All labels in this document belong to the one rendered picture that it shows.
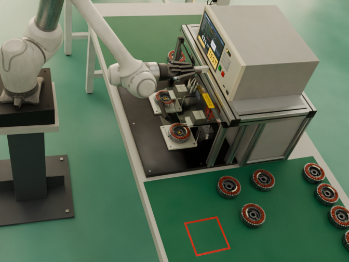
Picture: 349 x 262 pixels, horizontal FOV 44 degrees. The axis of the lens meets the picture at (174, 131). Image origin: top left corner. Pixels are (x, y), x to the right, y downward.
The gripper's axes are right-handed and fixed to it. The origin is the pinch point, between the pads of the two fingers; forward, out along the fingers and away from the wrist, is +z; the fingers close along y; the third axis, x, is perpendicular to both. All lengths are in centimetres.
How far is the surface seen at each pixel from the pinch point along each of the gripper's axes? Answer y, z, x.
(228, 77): 8.5, 9.6, 2.4
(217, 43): -8.2, 9.5, 7.5
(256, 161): 26, 31, -41
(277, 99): 15.9, 34.3, -6.5
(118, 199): -12, -23, -118
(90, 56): -109, -25, -81
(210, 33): -16.9, 9.4, 6.7
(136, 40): -77, -4, -44
